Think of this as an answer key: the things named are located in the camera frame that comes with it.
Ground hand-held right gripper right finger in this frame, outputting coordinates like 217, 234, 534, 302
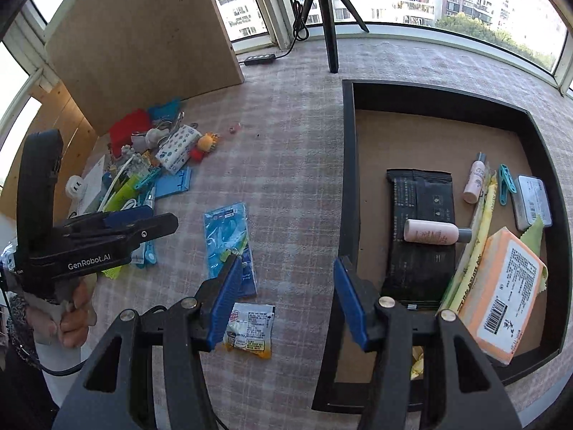
332, 256, 523, 430

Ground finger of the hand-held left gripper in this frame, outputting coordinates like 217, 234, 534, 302
67, 214, 180, 250
62, 205, 154, 234

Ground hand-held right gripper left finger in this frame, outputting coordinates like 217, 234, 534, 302
51, 255, 245, 430

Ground small snack sachet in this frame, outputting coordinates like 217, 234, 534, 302
222, 303, 275, 361

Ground teal plastic clothespin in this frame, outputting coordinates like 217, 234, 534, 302
497, 163, 512, 207
129, 167, 163, 190

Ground blue keychain packet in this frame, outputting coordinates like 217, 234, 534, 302
203, 201, 259, 299

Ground small yellow wrapper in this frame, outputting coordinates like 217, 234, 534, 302
411, 346, 426, 381

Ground pink bottle grey cap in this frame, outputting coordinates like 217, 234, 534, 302
403, 219, 474, 247

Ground black wipes packet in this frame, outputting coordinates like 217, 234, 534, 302
385, 168, 458, 313

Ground orange tissue pack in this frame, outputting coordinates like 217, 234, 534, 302
457, 226, 548, 367

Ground long yellow packet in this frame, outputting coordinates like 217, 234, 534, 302
440, 174, 499, 315

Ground black rectangular tray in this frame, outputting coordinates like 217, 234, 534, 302
311, 79, 573, 414

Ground slim pink sample bottle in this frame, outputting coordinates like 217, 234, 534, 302
462, 151, 490, 205

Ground lime cleaning cloth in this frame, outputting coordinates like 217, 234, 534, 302
518, 216, 549, 294

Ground grey tin case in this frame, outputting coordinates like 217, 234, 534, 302
511, 175, 553, 233

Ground person's left forearm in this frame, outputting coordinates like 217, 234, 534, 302
0, 293, 61, 430

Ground person's left hand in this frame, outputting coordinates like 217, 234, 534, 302
26, 275, 97, 348

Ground white and blue lotion tube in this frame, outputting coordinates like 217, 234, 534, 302
130, 241, 158, 268

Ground white power adapter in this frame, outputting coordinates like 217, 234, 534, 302
66, 176, 89, 201

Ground white cardboard box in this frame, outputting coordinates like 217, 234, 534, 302
77, 154, 114, 216

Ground blue card holder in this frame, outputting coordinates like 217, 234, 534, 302
153, 166, 193, 199

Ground knotty pine board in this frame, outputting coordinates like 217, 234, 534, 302
0, 80, 98, 209

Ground blue dotted tissue pack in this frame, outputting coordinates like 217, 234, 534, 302
158, 125, 203, 176

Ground red pouch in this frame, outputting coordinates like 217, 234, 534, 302
109, 108, 154, 155

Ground orange toy doll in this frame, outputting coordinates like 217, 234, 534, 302
188, 132, 221, 163

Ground teal packet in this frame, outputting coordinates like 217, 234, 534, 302
147, 97, 183, 123

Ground light wooden board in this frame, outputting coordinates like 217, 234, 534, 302
45, 0, 245, 137

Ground black tripod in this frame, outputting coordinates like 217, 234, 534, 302
293, 0, 370, 73

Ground green trees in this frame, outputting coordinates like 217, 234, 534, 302
436, 11, 560, 72

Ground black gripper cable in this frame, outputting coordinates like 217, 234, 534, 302
38, 354, 92, 377

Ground black ring light cable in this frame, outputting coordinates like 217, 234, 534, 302
244, 0, 309, 66

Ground white window frame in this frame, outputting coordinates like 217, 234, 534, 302
0, 0, 573, 99

